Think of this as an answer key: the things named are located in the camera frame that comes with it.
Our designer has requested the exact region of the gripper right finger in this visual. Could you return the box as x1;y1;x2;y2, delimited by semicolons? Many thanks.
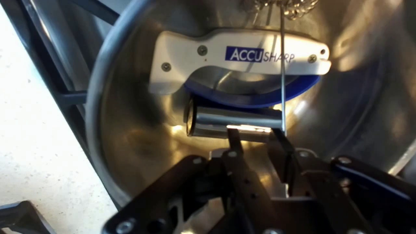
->
270;129;416;234

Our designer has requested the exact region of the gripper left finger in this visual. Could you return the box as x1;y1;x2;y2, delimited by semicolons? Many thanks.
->
102;128;273;234

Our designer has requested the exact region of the metal whisk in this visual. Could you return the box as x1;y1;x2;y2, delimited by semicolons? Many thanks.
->
184;0;322;143

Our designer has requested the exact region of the stainless steel pot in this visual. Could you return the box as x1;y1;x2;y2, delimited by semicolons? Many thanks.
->
85;0;416;210

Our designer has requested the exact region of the white and blue knife sharpener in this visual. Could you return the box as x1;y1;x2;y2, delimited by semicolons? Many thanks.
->
149;29;332;109

